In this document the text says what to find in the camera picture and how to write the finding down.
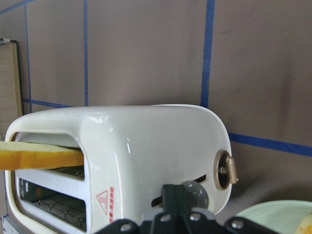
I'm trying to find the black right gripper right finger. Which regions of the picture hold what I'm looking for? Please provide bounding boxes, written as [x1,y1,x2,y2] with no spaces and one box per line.
[174,184,219,234]

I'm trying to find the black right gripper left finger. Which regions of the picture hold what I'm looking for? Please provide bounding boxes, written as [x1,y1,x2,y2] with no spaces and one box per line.
[139,185,182,234]

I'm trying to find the white two-slot toaster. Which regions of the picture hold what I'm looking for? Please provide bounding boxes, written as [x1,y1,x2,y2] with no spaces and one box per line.
[5,105,237,234]

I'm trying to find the bread slice in toaster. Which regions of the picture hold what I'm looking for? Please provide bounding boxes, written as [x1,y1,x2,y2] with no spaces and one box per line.
[0,141,84,171]

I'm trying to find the light green plate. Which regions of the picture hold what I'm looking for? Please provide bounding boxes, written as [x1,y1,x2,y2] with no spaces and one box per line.
[237,200,312,234]

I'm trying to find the triangular toast on plate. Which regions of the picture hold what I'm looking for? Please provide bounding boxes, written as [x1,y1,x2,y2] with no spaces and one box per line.
[294,214,312,234]

